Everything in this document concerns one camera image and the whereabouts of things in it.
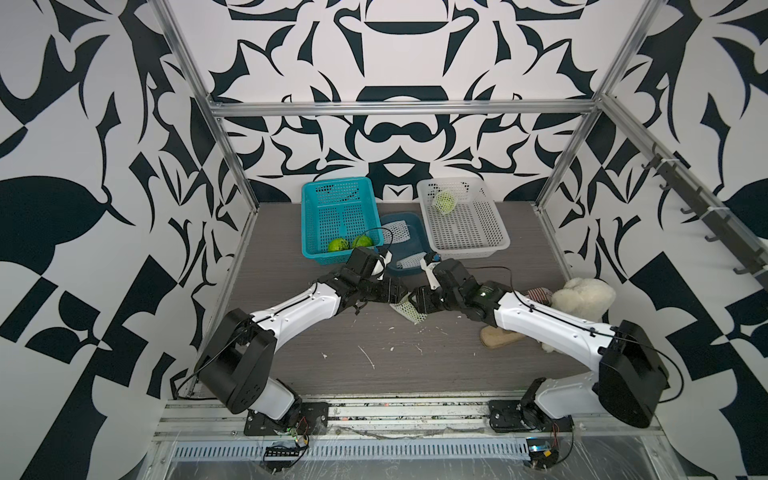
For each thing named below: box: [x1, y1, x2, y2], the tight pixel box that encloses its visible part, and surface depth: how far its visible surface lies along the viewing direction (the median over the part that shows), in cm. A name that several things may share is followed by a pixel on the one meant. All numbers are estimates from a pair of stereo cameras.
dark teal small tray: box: [381, 212, 433, 276], surface depth 110 cm
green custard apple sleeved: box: [435, 192, 456, 213], surface depth 114 cm
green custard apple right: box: [352, 234, 373, 249], surface depth 104 cm
